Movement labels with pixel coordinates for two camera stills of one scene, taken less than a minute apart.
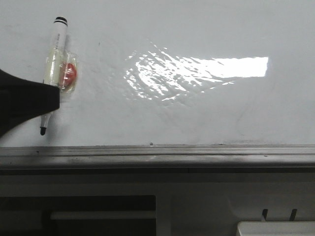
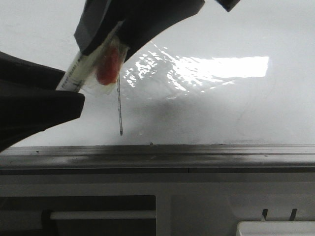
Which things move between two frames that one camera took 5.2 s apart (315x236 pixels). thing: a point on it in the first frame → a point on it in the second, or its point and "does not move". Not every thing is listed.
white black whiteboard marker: [55, 61] → [79, 71]
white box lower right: [275, 228] does not move
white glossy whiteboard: [168, 72] does not move
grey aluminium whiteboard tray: [252, 156] does not move
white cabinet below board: [151, 201] does not move
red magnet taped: [68, 72] → [109, 66]
